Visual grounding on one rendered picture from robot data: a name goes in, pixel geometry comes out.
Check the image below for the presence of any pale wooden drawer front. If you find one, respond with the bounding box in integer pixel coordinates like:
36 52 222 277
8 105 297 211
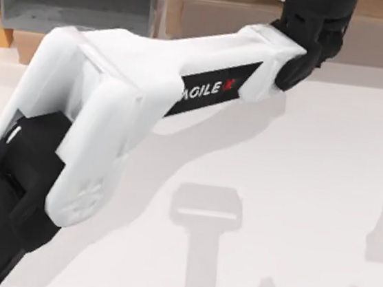
176 0 383 68

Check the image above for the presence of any wooden cupboard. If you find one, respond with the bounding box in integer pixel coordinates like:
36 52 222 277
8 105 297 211
0 0 383 105

